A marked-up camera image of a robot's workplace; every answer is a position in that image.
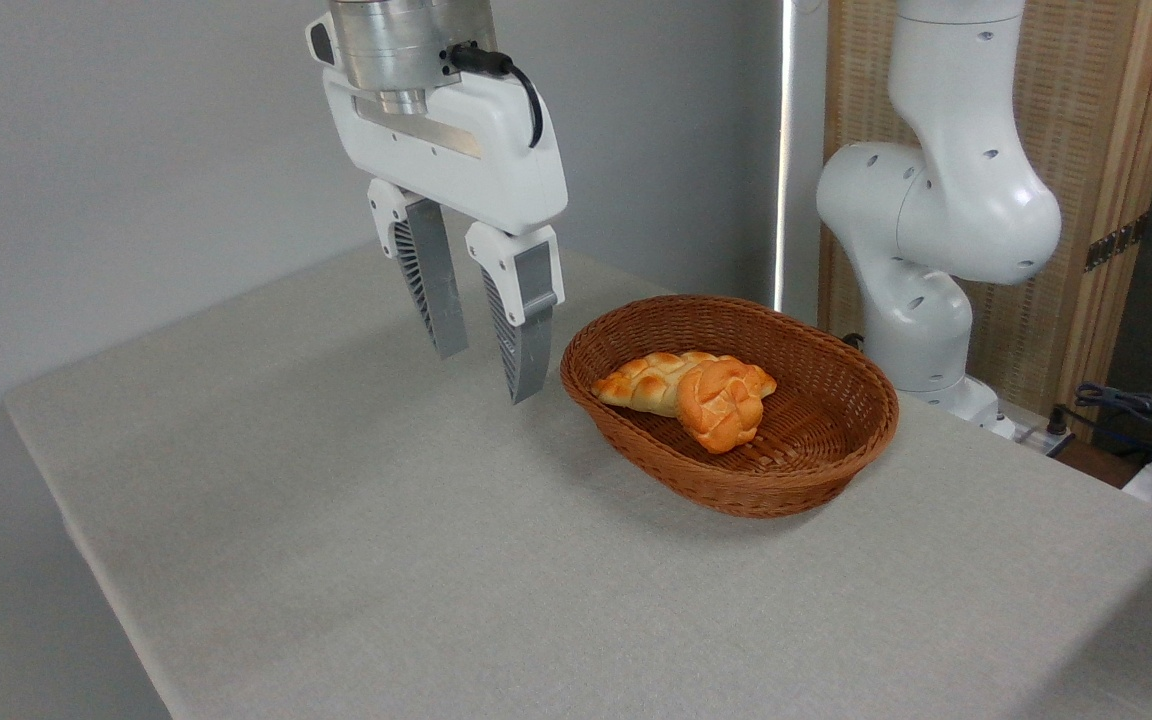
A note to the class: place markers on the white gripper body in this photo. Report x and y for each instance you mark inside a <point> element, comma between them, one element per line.
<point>456,160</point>

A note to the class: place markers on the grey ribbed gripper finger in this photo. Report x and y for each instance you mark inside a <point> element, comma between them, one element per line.
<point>433,280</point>
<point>528,330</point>

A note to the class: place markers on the round orange bread bun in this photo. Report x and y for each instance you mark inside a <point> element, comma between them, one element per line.
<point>721,405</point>

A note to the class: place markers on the long braided bread loaf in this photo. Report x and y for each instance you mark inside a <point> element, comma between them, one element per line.
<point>641,385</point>

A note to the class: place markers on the brown oval wicker basket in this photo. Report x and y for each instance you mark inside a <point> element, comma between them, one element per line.
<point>736,480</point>

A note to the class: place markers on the grey tablecloth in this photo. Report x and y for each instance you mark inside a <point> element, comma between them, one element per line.
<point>386,500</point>

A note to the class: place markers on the white vertical pole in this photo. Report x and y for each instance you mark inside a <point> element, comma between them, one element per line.
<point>785,150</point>

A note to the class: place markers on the white power strip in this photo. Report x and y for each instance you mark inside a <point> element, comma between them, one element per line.
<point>1041,437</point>

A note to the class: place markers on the wooden rattan folding screen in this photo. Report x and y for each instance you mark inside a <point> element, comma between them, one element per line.
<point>1086,130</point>

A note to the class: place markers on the black screen hinge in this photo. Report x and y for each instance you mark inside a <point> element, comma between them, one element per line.
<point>1116,242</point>

